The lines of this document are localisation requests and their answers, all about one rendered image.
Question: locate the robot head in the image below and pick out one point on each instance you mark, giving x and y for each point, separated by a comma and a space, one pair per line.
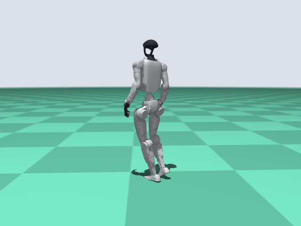
151, 44

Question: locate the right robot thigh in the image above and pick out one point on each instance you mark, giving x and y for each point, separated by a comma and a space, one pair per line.
154, 120

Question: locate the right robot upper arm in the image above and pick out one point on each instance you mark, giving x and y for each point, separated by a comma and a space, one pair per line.
164, 77

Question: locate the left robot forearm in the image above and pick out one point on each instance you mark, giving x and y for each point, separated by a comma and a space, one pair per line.
132, 94

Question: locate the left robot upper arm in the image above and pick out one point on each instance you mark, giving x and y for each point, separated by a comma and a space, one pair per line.
137, 73

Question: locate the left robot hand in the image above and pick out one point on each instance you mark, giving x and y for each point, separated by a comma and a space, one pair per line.
125, 109

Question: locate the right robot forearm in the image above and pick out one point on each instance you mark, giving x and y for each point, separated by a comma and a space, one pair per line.
163, 96

